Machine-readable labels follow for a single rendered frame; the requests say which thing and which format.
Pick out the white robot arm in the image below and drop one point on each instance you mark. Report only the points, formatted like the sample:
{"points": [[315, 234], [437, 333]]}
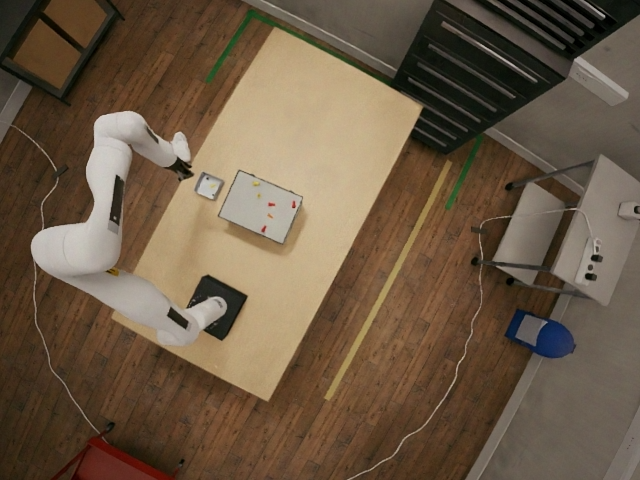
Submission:
{"points": [[74, 253]]}

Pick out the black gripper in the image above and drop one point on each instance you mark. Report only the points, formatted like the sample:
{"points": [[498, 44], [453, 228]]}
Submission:
{"points": [[184, 168]]}

